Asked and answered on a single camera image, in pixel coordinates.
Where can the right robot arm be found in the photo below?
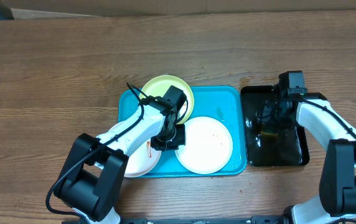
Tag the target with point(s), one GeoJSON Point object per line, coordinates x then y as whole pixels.
{"type": "Point", "coordinates": [336, 201]}

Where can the black rectangular water tray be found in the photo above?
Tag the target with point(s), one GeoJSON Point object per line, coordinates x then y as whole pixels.
{"type": "Point", "coordinates": [287, 148]}

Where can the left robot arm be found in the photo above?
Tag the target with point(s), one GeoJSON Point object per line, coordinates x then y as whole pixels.
{"type": "Point", "coordinates": [93, 173]}

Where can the white round plate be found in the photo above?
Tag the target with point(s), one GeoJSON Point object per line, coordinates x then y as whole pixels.
{"type": "Point", "coordinates": [208, 146]}

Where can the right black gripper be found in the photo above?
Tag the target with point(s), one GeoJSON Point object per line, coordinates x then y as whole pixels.
{"type": "Point", "coordinates": [269, 116]}

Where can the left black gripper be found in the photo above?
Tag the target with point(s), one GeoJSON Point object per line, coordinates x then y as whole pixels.
{"type": "Point", "coordinates": [181, 140]}

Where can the white plate with red stain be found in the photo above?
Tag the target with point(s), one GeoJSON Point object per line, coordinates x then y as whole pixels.
{"type": "Point", "coordinates": [140, 158]}

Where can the blue plastic tray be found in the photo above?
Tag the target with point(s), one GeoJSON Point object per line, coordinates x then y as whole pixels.
{"type": "Point", "coordinates": [223, 104]}

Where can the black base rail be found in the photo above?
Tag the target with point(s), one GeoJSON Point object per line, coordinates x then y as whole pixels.
{"type": "Point", "coordinates": [255, 219]}

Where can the green yellow sponge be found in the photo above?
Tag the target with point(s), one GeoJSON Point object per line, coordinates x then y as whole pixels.
{"type": "Point", "coordinates": [268, 131]}

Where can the yellow-green rimmed plate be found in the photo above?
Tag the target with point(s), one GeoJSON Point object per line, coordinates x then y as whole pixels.
{"type": "Point", "coordinates": [159, 85]}

